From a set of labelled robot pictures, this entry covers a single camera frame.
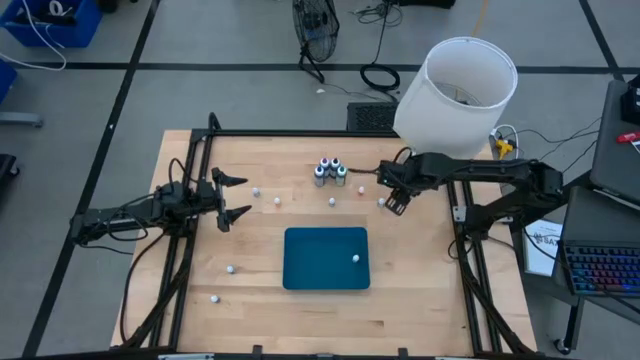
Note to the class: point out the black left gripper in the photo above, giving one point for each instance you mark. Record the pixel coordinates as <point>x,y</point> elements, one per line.
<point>210,197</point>

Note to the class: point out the white ball bottom left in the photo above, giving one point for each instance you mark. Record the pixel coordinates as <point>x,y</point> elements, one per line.
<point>215,299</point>

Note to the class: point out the blue plastic bin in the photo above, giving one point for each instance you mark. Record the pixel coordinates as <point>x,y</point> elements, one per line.
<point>315,260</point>

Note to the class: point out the white lamp shade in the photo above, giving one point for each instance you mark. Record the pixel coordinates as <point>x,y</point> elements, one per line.
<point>440,115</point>

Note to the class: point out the large purple food coloring bottle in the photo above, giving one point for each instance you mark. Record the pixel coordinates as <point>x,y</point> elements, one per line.
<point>325,164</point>

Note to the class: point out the yellow power plug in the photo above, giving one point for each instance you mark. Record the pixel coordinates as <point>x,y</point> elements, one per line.
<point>504,147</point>

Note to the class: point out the small red food coloring bottle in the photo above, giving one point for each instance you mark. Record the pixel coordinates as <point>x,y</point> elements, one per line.
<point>361,190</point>

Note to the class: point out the black perforated box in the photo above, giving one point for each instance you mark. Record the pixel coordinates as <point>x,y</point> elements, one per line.
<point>372,116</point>

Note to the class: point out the black floor fan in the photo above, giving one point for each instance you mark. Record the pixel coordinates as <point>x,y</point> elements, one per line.
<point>315,30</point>

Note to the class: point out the gray cart top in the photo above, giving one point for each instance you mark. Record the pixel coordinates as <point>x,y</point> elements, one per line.
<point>612,145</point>

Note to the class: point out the white ball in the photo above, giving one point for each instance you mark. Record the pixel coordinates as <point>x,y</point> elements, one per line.
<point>230,269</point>
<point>215,299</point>

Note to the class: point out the red hand tool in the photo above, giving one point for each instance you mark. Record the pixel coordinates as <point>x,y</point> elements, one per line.
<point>629,136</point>

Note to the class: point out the white ball lower left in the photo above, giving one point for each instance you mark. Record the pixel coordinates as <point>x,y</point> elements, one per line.
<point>230,269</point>

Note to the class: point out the white paper sheet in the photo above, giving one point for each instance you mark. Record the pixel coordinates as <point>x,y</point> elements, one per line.
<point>542,247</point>

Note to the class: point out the large green food coloring bottle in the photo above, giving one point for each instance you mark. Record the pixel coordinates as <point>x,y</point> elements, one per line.
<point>341,176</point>

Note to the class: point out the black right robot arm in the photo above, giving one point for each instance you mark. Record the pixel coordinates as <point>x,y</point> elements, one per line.
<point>500,170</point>

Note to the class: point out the keyboard with coloured backlight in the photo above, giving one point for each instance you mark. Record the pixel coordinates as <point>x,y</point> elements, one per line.
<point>600,265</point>

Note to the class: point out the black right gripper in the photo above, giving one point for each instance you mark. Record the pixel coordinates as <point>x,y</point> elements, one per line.
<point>397,175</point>

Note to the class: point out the large blue storage bin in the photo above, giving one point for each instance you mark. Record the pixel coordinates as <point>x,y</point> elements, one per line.
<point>75,30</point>

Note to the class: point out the large blue food coloring bottle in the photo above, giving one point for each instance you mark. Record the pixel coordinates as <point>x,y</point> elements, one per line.
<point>319,177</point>

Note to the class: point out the large dark food coloring bottle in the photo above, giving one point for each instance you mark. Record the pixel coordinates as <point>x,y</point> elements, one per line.
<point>335,164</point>

